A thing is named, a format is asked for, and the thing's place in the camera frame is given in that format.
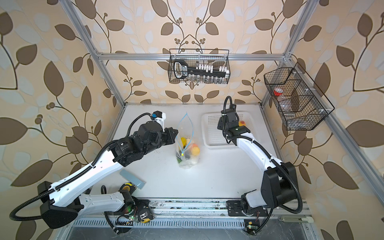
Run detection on yellow toy lemon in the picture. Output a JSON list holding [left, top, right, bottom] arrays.
[[181, 138, 188, 149]]

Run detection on clear zip bag blue zipper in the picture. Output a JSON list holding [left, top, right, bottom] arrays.
[[176, 113, 201, 169]]

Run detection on small yellow toy fruit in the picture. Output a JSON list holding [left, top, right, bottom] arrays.
[[191, 147, 200, 156]]

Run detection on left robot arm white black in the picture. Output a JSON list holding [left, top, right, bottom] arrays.
[[9, 121, 179, 229]]

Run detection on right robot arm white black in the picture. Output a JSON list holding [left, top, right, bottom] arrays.
[[218, 105, 303, 215]]

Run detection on white perforated plastic basket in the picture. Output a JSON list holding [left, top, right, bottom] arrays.
[[201, 111, 259, 150]]

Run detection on grey blue flat plate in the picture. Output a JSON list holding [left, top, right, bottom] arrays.
[[120, 170, 146, 190]]

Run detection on yellow black tape measure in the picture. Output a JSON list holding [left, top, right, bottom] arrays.
[[120, 183, 137, 195]]

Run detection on black socket tool set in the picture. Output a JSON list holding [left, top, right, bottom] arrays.
[[172, 60, 231, 80]]

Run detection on red capped item in basket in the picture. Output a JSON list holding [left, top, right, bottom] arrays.
[[273, 87, 284, 97]]

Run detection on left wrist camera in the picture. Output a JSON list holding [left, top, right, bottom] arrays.
[[152, 111, 166, 129]]

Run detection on black wire basket back wall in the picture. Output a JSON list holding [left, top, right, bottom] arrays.
[[168, 48, 231, 85]]

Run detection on black wire basket wall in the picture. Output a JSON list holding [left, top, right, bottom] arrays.
[[168, 48, 231, 85], [264, 63, 335, 131]]

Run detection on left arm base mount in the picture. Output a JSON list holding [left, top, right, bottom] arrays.
[[113, 197, 150, 217]]

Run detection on black wire basket right wall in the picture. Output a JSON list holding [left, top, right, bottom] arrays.
[[264, 63, 335, 131]]

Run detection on yellow black device on rail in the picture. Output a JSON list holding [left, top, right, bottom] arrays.
[[138, 208, 154, 223]]

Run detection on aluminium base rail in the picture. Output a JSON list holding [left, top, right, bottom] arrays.
[[64, 197, 313, 220]]

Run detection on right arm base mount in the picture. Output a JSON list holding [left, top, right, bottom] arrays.
[[226, 199, 269, 217]]

